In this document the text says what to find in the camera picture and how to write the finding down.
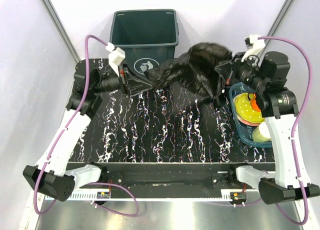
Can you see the light green mug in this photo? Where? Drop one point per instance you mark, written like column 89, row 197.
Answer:
column 261, row 133

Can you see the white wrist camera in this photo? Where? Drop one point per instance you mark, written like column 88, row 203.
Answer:
column 254, row 45
column 115, row 58

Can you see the black trash bag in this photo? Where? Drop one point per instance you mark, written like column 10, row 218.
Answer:
column 194, row 70

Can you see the pink plastic plate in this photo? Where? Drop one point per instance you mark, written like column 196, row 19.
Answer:
column 243, row 121

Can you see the dark green trash bin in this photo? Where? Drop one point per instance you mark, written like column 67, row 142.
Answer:
column 148, row 36

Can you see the black marble pattern mat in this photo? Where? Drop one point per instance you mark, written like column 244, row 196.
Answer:
column 168, row 125

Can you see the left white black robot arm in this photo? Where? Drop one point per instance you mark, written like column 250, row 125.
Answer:
column 49, row 176

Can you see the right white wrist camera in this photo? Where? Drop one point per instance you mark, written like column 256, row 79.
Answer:
column 254, row 45

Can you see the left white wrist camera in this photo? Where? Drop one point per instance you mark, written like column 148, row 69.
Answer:
column 115, row 58

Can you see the blue transparent plastic tray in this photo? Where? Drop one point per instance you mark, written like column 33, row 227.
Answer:
column 244, row 132

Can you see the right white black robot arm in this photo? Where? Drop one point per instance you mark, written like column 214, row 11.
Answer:
column 279, row 108

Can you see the aluminium frame rail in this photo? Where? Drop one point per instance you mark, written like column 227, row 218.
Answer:
column 160, row 187

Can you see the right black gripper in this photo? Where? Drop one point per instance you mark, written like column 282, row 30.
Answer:
column 226, row 70

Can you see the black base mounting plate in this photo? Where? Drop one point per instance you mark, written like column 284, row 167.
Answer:
column 208, row 175

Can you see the orange plastic cup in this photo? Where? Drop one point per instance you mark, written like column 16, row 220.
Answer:
column 252, row 97

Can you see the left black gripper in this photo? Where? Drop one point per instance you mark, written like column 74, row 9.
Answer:
column 136, row 85

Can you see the yellow plastic plate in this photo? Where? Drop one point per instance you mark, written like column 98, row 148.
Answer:
column 243, row 109

